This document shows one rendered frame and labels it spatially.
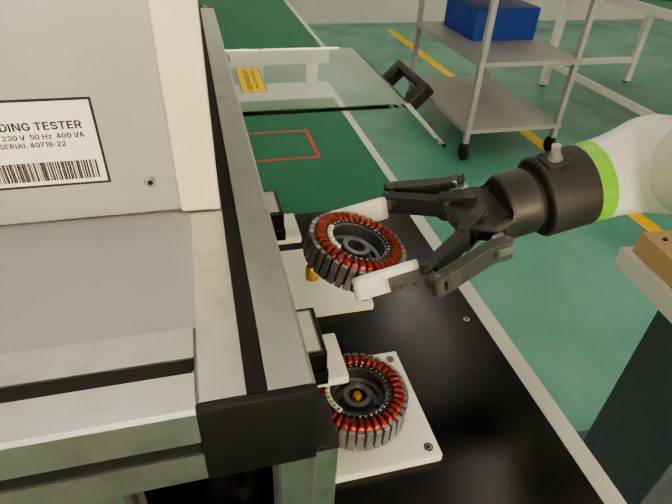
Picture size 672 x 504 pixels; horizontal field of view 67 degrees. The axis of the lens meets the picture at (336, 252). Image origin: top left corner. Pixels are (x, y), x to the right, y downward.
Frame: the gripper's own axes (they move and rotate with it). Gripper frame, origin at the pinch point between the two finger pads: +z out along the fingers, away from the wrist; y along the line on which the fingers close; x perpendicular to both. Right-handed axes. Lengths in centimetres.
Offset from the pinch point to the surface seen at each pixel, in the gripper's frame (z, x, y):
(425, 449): -0.8, 15.4, 16.7
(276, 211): 8.0, 0.2, -11.7
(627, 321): -97, 125, -60
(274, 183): 9, 19, -49
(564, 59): -148, 88, -198
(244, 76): 7.0, -14.0, -21.4
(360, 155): -11, 25, -60
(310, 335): 7.2, -0.7, 10.7
